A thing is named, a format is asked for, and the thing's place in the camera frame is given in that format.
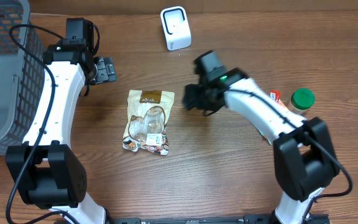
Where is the brown snack bag red label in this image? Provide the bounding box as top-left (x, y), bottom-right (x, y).
top-left (122, 90), bottom-right (175, 156)

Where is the red stick packet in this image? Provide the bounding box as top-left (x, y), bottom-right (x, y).
top-left (270, 90), bottom-right (285, 107)

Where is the teal tissue pack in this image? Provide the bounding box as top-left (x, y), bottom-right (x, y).
top-left (258, 129), bottom-right (272, 145)

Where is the green lid jar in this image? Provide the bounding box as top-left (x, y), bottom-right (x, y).
top-left (287, 88), bottom-right (315, 115)

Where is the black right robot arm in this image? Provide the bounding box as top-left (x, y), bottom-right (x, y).
top-left (183, 50), bottom-right (339, 223)

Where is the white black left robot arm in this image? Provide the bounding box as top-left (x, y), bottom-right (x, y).
top-left (5, 18), bottom-right (116, 223)

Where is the white barcode scanner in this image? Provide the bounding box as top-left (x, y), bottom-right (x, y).
top-left (160, 6), bottom-right (191, 51)

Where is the grey plastic mesh basket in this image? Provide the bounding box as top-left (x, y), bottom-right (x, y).
top-left (0, 1), bottom-right (45, 156)

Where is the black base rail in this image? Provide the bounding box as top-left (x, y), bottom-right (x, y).
top-left (110, 213), bottom-right (331, 224)

